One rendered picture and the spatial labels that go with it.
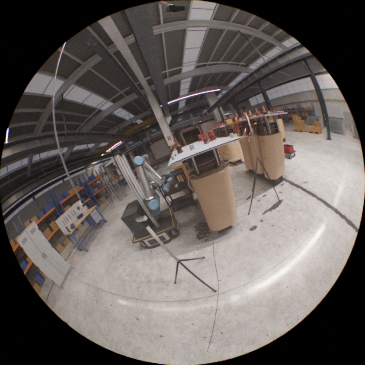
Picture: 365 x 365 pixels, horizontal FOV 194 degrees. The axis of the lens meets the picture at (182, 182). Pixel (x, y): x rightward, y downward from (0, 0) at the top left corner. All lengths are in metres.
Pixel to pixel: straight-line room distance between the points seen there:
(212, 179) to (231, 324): 1.68
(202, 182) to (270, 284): 1.49
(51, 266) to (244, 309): 4.51
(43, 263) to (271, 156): 6.34
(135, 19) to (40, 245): 5.99
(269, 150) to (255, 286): 2.20
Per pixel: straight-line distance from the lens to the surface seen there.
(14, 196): 11.93
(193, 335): 1.62
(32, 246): 4.40
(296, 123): 10.86
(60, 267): 4.54
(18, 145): 6.66
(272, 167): 2.49
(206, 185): 1.16
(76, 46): 9.36
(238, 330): 1.55
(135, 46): 10.20
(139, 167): 1.37
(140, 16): 3.49
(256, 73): 10.42
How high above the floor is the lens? 1.50
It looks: 20 degrees down
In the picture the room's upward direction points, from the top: 24 degrees counter-clockwise
